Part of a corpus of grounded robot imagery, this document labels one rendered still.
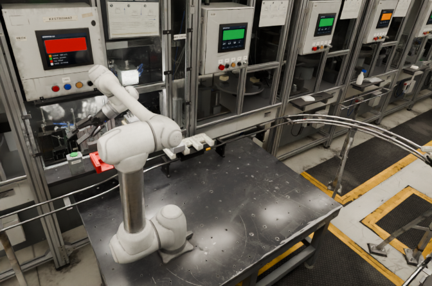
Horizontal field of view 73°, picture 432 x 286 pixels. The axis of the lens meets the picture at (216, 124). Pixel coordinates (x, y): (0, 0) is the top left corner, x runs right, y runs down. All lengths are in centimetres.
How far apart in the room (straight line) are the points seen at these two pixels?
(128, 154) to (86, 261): 165
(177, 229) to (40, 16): 124
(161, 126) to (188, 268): 84
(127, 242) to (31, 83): 95
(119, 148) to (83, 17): 86
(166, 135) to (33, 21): 91
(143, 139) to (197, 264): 84
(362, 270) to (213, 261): 147
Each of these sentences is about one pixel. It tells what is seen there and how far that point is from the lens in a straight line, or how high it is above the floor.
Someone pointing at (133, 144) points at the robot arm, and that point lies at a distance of 112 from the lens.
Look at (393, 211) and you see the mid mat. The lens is 353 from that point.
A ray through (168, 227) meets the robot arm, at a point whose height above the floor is 91.
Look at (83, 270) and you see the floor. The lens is 264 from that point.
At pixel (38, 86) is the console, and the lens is 181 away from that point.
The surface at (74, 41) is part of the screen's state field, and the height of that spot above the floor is 167.
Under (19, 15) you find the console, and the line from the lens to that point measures 172.
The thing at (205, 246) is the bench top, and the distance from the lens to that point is 179.
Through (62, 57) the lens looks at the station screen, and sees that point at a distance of 176.
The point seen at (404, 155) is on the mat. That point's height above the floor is 1.
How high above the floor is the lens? 209
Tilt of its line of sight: 30 degrees down
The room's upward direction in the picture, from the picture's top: 4 degrees clockwise
